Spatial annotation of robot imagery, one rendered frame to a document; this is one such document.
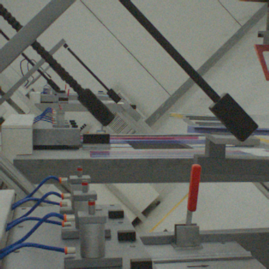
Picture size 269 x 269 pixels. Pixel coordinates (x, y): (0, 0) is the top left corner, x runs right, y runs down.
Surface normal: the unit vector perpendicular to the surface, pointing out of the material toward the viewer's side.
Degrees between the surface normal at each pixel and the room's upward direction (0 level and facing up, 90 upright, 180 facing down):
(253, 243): 90
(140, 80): 90
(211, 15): 90
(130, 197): 90
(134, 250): 43
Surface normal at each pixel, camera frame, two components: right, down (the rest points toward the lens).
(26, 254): -0.01, -1.00
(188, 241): 0.13, 0.08
